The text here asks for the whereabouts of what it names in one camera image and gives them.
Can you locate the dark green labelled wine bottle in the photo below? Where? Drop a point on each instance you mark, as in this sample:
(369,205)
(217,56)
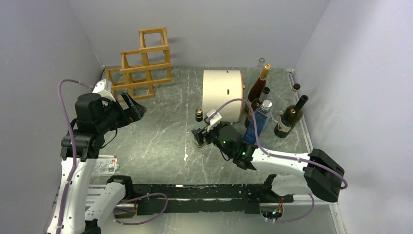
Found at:
(291,116)

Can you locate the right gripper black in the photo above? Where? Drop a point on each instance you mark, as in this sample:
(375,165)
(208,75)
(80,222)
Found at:
(199,134)

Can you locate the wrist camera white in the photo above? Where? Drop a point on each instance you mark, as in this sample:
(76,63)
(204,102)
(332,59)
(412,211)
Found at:
(213,116)
(104,88)

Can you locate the white paper card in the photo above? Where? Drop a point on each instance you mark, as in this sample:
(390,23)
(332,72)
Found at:
(106,165)

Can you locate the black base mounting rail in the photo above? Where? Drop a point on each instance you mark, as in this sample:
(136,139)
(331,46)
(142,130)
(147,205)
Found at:
(149,199)

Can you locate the wooden hexagonal wine rack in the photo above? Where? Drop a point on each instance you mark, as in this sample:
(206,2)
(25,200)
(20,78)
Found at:
(137,79)

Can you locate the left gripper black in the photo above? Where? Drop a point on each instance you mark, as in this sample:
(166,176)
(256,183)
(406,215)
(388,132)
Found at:
(129,115)

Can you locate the clear square whisky bottle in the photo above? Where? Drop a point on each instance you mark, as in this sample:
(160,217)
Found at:
(199,135)

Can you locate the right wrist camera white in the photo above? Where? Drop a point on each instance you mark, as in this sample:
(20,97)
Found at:
(213,116)

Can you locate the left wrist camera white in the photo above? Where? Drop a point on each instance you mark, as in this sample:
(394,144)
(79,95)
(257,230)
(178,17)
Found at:
(104,88)

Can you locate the dark green bottle silver cap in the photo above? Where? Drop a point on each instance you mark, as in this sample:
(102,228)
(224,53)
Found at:
(255,104)

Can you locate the blue glass bottle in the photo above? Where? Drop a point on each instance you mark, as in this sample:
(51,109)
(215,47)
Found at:
(262,115)

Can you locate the clear glass bottle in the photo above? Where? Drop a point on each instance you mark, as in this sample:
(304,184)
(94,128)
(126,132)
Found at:
(260,64)

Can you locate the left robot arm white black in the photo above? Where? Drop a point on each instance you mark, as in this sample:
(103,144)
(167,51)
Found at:
(95,116)

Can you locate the dark bottle gold foil neck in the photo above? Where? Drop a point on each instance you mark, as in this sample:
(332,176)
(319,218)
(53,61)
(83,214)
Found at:
(259,84)

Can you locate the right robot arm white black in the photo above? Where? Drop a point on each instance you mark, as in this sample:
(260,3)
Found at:
(313,173)

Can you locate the cream cylindrical drum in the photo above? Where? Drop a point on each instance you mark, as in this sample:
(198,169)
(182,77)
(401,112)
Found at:
(220,86)

